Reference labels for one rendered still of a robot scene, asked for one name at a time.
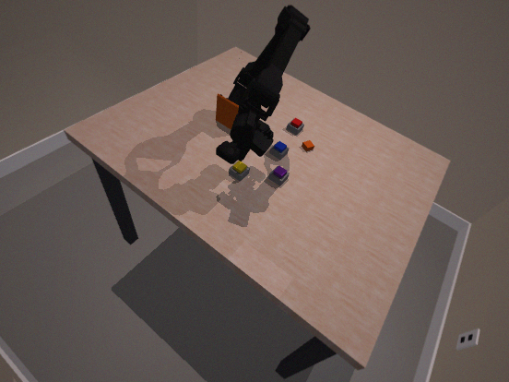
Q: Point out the blue button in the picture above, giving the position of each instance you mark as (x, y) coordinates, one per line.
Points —
(279, 150)

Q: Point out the red button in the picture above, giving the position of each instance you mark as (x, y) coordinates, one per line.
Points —
(295, 126)

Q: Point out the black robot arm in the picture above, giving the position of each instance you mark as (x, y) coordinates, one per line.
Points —
(262, 82)

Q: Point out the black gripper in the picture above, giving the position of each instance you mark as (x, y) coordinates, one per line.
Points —
(231, 152)

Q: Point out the purple button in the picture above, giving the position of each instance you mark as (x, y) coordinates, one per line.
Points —
(279, 175)

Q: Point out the yellow button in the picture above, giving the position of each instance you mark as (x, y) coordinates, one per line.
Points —
(239, 170)

